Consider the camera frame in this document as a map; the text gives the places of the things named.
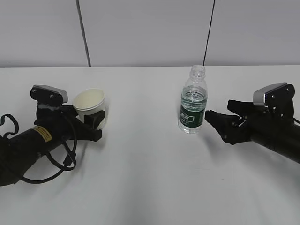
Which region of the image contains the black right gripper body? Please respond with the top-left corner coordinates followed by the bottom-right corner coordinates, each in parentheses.
top-left (236, 110), bottom-right (295, 143)

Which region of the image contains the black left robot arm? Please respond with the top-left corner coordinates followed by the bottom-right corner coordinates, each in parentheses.
top-left (0, 105), bottom-right (105, 186)

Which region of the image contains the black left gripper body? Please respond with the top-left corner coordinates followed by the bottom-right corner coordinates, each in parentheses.
top-left (34, 105), bottom-right (86, 141)

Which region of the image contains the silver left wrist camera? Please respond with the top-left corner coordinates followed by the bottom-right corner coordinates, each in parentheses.
top-left (30, 85), bottom-right (68, 107)

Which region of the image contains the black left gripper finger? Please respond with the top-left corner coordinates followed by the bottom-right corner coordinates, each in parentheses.
top-left (60, 105), bottom-right (78, 120)
top-left (81, 110), bottom-right (105, 142)

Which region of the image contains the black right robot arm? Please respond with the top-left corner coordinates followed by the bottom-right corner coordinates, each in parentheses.
top-left (204, 100), bottom-right (300, 163)

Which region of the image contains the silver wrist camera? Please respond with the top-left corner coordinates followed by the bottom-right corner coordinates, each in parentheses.
top-left (30, 85), bottom-right (68, 107)
top-left (253, 83), bottom-right (295, 119)

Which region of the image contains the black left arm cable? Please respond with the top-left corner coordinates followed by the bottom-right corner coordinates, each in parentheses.
top-left (0, 110), bottom-right (77, 185)

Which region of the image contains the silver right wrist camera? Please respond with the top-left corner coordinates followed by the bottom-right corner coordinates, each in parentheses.
top-left (253, 83), bottom-right (295, 119)

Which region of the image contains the clear green-label water bottle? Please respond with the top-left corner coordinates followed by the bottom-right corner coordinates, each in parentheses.
top-left (178, 65), bottom-right (208, 134)

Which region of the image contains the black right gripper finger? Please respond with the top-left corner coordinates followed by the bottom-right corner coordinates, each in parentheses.
top-left (204, 110), bottom-right (248, 144)
top-left (227, 100), bottom-right (267, 117)

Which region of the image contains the white paper cup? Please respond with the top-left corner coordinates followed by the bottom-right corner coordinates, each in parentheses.
top-left (73, 89), bottom-right (105, 122)

